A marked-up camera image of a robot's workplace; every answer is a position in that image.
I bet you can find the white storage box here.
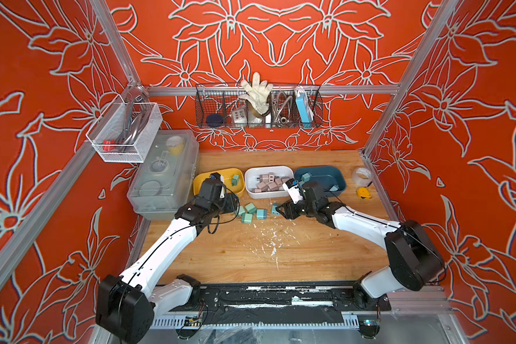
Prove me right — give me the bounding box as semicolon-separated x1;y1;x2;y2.
245;166;294;199

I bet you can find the white rubber glove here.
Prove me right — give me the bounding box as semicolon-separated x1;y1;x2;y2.
239;72;274;116

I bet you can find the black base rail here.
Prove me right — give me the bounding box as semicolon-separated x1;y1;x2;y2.
170;281;391;329

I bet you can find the white wire basket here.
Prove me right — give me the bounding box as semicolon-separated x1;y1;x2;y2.
86;96;162;163

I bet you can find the black wire basket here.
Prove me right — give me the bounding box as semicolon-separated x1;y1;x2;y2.
195;83;326;129

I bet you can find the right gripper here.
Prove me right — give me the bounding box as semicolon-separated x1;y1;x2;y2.
273;198;318;220

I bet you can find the dark blue storage box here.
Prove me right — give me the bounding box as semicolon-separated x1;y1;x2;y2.
294;166;347;196

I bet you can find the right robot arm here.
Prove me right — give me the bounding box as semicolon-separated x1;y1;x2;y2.
276;179;445;309

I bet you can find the red object in basket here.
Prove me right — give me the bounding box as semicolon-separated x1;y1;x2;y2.
101;140;116;152

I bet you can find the white power strip in basket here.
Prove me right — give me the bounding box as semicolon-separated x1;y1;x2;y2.
230;106;248;128

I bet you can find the clear plastic lidded container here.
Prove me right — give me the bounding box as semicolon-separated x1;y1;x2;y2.
127;130;199;221

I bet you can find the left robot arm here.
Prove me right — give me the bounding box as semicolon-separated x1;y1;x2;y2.
95;173;240;343

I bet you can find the clear tape roll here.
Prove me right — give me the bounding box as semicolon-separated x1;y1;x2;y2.
352;166;374;188

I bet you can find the yellow storage box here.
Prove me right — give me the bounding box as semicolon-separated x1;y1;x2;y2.
193;167;247;199

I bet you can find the yellow tape measure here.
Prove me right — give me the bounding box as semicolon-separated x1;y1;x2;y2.
356;187;372;199

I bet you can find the light blue box in basket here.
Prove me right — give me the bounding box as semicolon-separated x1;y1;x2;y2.
294;86;313;128

